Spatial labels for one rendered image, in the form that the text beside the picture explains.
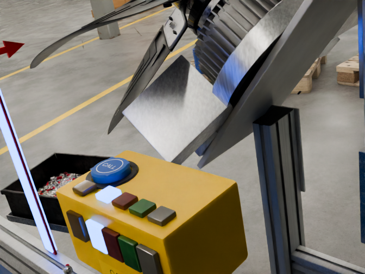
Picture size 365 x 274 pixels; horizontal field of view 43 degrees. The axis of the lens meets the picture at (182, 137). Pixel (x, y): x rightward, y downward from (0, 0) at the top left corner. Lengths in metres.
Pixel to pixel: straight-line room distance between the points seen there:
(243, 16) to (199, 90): 0.15
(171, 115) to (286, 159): 0.29
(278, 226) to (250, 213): 1.24
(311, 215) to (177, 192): 1.84
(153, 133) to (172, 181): 0.38
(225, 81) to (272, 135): 0.21
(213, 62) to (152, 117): 0.14
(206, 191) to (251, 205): 1.92
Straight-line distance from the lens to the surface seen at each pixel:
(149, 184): 0.45
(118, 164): 0.47
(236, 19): 0.78
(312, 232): 2.13
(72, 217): 0.47
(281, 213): 1.02
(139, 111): 0.83
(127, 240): 0.40
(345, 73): 3.71
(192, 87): 0.82
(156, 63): 0.94
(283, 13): 0.74
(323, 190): 2.41
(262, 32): 0.73
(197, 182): 0.43
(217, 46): 0.80
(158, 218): 0.38
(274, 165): 0.96
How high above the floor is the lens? 1.29
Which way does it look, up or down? 24 degrees down
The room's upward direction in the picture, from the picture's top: 11 degrees counter-clockwise
